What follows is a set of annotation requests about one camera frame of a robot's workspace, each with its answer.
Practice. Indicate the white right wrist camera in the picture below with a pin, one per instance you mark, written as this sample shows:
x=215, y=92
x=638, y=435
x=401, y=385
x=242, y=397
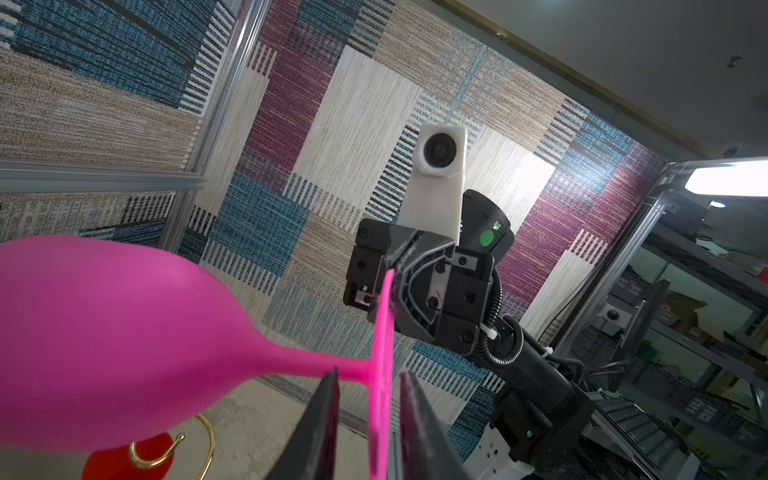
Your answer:
x=433, y=198

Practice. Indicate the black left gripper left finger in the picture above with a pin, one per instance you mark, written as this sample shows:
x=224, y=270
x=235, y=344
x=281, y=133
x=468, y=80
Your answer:
x=311, y=450

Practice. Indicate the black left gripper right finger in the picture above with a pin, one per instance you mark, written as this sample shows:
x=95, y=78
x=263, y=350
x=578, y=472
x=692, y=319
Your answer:
x=426, y=452

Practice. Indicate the magenta plastic wine glass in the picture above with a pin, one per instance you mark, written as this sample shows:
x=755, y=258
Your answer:
x=106, y=343

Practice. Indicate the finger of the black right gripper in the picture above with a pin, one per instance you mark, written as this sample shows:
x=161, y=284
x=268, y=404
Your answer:
x=380, y=243
x=418, y=293

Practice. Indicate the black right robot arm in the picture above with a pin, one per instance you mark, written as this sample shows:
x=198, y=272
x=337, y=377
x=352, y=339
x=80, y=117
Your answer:
x=541, y=411

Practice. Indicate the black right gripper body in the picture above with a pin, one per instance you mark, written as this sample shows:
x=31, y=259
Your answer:
x=465, y=302

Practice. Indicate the gold wire glass rack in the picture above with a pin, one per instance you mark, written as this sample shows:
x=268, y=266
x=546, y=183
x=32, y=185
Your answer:
x=148, y=464

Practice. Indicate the red plastic wine glass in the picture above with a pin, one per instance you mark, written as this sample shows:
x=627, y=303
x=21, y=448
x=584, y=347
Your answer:
x=116, y=464

